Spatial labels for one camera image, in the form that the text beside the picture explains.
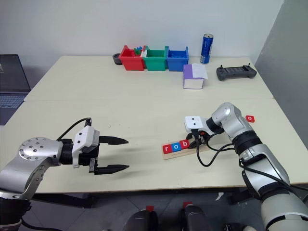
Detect purple and white box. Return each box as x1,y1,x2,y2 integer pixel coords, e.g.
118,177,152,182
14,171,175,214
182,64,206,90

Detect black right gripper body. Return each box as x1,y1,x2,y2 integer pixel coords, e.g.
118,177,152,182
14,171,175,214
191,129,208,145

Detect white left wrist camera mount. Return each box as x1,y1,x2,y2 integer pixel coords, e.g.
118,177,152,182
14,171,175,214
71,127,100,168

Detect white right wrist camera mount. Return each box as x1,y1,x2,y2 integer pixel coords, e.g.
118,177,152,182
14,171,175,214
184,115,208,133

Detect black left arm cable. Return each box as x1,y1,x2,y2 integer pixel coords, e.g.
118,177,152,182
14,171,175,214
56,117,93,141

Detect green plastic bin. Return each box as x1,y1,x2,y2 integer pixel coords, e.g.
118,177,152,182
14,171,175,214
143,45,167,72

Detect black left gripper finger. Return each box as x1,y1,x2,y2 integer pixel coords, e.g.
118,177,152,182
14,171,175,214
93,164,130,176
99,135,129,146

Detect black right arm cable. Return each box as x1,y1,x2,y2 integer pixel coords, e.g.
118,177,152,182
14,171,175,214
191,129,293,190

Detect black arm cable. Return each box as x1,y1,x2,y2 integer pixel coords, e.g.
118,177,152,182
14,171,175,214
56,117,93,141
191,129,293,190

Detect blue plastic bin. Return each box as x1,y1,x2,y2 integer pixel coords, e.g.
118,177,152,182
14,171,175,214
165,46,189,73

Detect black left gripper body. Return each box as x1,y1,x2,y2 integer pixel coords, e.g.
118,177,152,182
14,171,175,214
77,143,101,174

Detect blue drink can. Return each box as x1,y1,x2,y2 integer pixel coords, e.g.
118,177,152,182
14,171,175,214
200,33,215,65

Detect black round holder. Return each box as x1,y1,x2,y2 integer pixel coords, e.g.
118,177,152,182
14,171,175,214
112,53,124,66

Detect white paper sheet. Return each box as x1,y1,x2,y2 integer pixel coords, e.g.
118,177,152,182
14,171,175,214
191,63,209,80

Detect wooden letter tray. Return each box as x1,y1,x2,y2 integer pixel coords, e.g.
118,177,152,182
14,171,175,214
161,137,214,161

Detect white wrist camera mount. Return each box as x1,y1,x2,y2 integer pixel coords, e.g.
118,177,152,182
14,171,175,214
184,115,208,133
71,127,100,168

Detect dark grey laptop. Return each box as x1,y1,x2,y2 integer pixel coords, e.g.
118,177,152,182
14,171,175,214
0,54,32,126

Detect dark rounded shape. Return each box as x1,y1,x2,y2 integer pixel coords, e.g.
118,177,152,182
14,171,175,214
180,204,215,231
126,208,159,231

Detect grey handheld controller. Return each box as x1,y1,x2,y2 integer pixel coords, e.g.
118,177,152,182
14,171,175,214
216,63,258,82

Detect red plastic bin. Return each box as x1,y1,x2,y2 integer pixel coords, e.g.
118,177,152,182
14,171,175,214
119,45,145,72

